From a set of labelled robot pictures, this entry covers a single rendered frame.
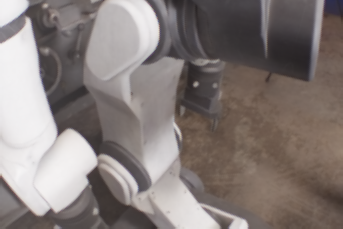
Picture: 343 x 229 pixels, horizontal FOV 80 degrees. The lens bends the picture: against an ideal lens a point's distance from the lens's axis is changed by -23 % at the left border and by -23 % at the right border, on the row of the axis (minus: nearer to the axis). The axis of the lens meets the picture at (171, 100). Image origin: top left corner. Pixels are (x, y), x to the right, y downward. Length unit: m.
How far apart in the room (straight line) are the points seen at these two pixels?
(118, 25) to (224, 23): 0.11
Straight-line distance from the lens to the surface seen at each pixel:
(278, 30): 0.23
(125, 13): 0.27
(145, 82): 0.39
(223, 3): 0.23
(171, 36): 0.28
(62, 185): 0.32
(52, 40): 1.05
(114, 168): 0.51
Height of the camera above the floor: 1.02
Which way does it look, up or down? 35 degrees down
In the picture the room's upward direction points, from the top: 8 degrees counter-clockwise
